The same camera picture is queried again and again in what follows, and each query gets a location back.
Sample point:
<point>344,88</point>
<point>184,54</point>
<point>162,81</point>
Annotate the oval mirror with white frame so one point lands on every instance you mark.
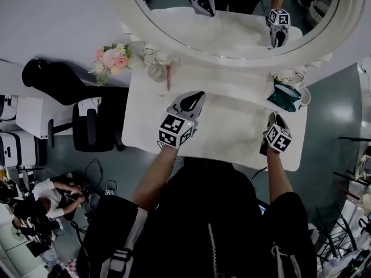
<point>226,27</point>

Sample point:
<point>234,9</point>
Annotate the white cup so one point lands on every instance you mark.
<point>305,97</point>

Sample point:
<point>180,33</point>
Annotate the white and black wheeled machine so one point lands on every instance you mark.
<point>7,107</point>
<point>18,149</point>

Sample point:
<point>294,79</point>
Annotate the clear glass jar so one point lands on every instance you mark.
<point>157,72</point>

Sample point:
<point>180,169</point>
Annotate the dark green pouch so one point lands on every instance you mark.
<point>285,97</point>

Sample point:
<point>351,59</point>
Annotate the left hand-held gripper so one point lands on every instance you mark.
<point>175,132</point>

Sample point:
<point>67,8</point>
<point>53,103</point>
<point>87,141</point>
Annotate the person's right forearm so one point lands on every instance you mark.
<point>279,178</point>

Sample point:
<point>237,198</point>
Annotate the person's left forearm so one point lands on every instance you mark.
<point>152,181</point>

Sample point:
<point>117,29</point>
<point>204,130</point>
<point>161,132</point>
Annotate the pink stick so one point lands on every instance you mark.
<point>168,78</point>

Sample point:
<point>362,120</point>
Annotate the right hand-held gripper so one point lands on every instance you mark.
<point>279,139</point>

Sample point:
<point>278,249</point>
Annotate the pink flower bouquet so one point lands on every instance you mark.
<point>113,59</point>

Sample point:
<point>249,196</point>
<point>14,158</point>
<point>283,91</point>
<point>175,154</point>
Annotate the white cabinet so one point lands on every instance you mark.
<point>30,117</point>

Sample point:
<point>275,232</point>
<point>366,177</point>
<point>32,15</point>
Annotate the black metal rack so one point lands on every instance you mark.
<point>345,236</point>

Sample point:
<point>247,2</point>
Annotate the person's black jacket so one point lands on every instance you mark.
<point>208,230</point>

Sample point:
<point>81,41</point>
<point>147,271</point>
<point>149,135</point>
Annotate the black office chair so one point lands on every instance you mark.
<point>87,120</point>

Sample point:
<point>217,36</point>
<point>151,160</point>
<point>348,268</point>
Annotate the white vanity dressing table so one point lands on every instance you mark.
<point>232,126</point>

